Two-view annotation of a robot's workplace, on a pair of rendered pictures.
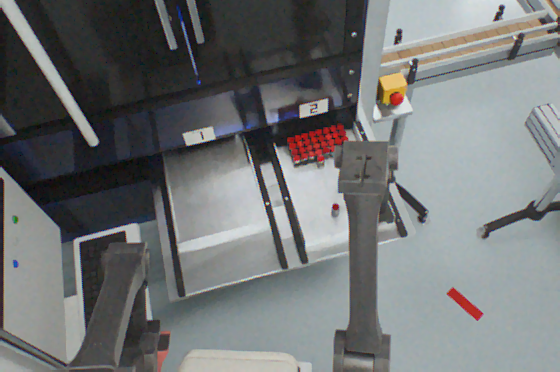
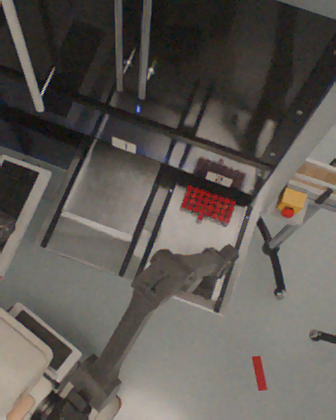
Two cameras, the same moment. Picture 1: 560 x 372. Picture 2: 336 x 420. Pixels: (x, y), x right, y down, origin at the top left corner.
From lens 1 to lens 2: 0.41 m
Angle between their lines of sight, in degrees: 17
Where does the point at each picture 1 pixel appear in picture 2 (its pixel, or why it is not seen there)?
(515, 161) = not seen: outside the picture
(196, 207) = (93, 192)
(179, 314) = not seen: hidden behind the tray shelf
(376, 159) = (170, 281)
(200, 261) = (70, 231)
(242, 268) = (93, 256)
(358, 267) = (118, 334)
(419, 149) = (320, 239)
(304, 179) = (179, 223)
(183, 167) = (105, 155)
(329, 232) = not seen: hidden behind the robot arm
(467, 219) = (312, 317)
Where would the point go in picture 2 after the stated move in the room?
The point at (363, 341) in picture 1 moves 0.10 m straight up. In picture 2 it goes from (98, 375) to (96, 373)
